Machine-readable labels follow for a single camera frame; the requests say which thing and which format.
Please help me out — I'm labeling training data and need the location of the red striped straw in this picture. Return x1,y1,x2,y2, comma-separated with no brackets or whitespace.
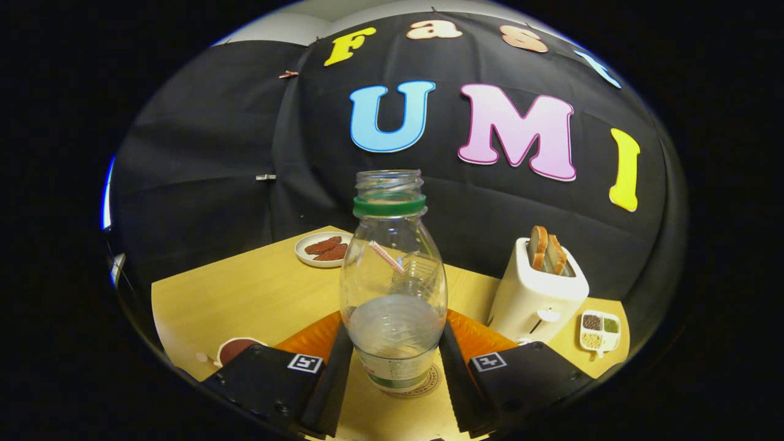
367,241,406,274

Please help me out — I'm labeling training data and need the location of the round cork coaster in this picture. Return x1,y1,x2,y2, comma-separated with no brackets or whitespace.
383,363,443,399

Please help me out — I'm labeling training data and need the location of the white divided condiment dish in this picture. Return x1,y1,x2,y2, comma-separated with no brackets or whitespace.
579,310,622,358

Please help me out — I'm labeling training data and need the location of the white round plate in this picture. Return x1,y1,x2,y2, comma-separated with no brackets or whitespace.
295,230,354,268

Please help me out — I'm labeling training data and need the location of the black backdrop cloth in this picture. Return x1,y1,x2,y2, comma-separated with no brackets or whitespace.
110,11,688,344

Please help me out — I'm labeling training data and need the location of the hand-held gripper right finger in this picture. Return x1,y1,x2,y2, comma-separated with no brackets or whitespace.
438,311,595,439

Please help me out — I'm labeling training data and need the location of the wooden table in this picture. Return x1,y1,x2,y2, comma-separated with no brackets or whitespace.
151,225,631,441

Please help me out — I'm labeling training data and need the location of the beige cup with wooden handle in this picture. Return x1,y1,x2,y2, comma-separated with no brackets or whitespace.
196,336,268,368

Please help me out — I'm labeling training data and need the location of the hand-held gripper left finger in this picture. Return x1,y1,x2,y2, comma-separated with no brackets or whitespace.
202,311,355,439

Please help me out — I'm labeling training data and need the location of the toast slice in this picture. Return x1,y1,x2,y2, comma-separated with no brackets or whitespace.
530,225,549,271
545,235,568,275

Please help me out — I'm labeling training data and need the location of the white toaster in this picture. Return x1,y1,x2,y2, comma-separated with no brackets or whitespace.
488,237,590,345

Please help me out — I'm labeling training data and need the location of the clear plastic juice bottle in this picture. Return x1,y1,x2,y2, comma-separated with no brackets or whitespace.
340,170,449,393

